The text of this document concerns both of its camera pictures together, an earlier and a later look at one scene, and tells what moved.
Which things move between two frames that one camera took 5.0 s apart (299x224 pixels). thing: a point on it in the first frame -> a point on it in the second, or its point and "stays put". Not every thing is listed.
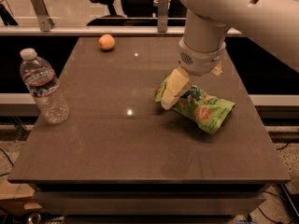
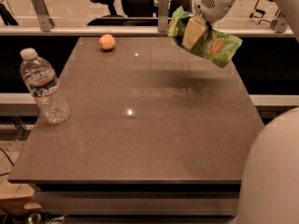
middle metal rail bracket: [163, 9] stays put
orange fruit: [106, 41] stays put
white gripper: [201, 61] -> [209, 4]
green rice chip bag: [207, 112] -> [214, 45]
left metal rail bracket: [44, 19] stays put
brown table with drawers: [122, 157] stays put
